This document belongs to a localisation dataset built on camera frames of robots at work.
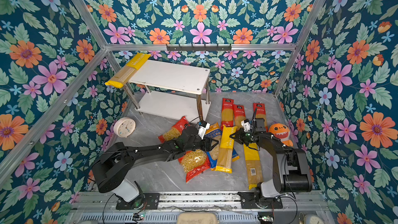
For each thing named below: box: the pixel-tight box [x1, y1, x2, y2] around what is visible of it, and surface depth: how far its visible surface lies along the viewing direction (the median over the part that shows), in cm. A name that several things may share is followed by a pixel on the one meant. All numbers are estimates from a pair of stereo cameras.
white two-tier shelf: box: [123, 59, 212, 122], surface depth 90 cm
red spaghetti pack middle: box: [232, 103, 247, 130], surface depth 107 cm
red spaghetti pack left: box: [220, 98, 235, 132], surface depth 109 cm
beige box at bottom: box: [177, 212, 219, 224], surface depth 67 cm
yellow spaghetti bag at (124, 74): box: [104, 52, 151, 89], surface depth 82 cm
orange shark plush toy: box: [268, 122, 294, 147], surface depth 92 cm
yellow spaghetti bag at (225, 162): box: [215, 124, 238, 174], surface depth 84 cm
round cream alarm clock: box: [113, 117, 136, 138], surface depth 93 cm
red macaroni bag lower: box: [177, 149, 211, 184], surface depth 83 cm
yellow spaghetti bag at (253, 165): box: [243, 142, 264, 190], surface depth 84 cm
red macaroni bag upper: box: [157, 116, 190, 144], surface depth 95 cm
